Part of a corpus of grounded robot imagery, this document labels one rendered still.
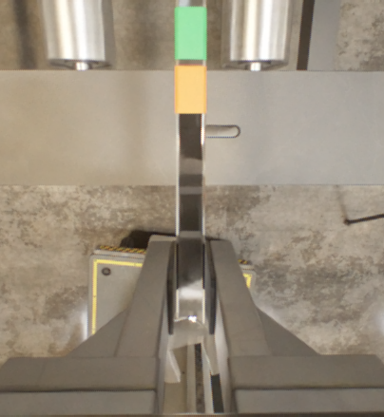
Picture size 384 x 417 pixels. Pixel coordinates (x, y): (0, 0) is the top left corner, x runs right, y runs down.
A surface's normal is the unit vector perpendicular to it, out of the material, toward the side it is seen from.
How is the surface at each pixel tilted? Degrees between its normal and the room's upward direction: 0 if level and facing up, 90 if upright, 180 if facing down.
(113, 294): 0
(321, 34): 0
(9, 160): 0
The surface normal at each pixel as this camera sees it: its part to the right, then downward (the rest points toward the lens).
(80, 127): 0.01, 0.29
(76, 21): 0.25, 0.27
